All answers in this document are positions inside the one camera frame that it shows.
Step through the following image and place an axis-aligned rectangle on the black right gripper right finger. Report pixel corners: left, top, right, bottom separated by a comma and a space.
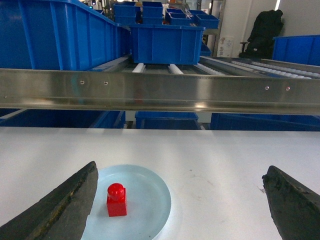
262, 165, 320, 240

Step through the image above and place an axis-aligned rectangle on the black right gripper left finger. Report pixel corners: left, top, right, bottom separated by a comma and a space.
0, 161, 99, 240

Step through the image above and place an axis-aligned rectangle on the red toy block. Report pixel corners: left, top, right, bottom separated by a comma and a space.
106, 182, 128, 217

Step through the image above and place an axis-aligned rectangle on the light blue plate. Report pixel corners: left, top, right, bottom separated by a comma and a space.
81, 164, 172, 240

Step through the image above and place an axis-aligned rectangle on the lower shelf blue bin centre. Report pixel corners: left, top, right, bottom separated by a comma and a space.
135, 111, 201, 130

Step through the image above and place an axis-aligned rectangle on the blue bin far right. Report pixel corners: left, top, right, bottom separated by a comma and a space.
272, 35, 320, 66

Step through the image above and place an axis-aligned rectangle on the large blue bin left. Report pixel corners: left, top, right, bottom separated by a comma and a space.
0, 0, 130, 71

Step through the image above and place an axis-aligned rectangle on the black office chair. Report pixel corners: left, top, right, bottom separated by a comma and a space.
238, 9, 284, 59

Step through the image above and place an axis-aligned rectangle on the blue bin centre on rollers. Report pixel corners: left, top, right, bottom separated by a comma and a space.
130, 24, 205, 65

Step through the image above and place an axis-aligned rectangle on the steel rack front rail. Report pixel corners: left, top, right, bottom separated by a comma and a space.
0, 68, 320, 115

